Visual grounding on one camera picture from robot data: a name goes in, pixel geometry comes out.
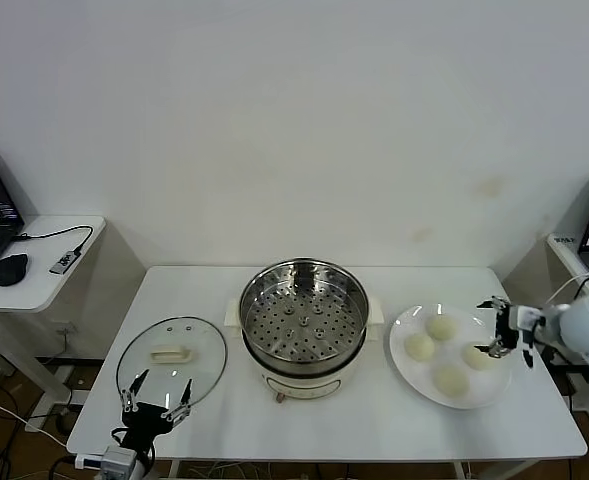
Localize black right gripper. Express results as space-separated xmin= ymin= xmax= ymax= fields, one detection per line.
xmin=472 ymin=296 xmax=521 ymax=359

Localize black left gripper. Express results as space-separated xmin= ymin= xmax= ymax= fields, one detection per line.
xmin=118 ymin=368 xmax=195 ymax=452

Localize white steamed baozi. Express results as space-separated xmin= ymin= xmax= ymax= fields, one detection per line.
xmin=426 ymin=314 xmax=460 ymax=342
xmin=462 ymin=343 xmax=496 ymax=372
xmin=433 ymin=364 xmax=470 ymax=399
xmin=404 ymin=333 xmax=436 ymax=362

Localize glass lid with cream handle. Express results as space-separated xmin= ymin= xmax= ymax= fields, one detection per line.
xmin=115 ymin=315 xmax=229 ymax=412

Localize perforated steel steamer basket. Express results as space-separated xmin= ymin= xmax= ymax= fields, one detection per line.
xmin=223 ymin=257 xmax=384 ymax=369

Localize white round plate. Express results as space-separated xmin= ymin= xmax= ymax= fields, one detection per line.
xmin=388 ymin=302 xmax=514 ymax=410

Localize white power strip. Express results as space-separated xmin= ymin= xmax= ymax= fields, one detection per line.
xmin=23 ymin=417 xmax=58 ymax=434

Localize cream electric cooking pot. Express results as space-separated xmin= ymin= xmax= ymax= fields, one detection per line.
xmin=226 ymin=319 xmax=381 ymax=404

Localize grey usb hub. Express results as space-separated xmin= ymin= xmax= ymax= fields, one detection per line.
xmin=49 ymin=252 xmax=79 ymax=275

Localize black computer mouse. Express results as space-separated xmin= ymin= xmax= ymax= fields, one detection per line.
xmin=0 ymin=253 xmax=29 ymax=287

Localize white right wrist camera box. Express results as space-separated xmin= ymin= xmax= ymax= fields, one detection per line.
xmin=517 ymin=305 xmax=545 ymax=331

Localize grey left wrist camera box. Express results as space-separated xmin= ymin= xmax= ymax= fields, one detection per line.
xmin=98 ymin=447 xmax=140 ymax=476

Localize white charger cable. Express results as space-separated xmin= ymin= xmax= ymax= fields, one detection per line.
xmin=543 ymin=272 xmax=589 ymax=309

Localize black usb hub cable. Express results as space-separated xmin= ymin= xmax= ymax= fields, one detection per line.
xmin=13 ymin=225 xmax=94 ymax=256

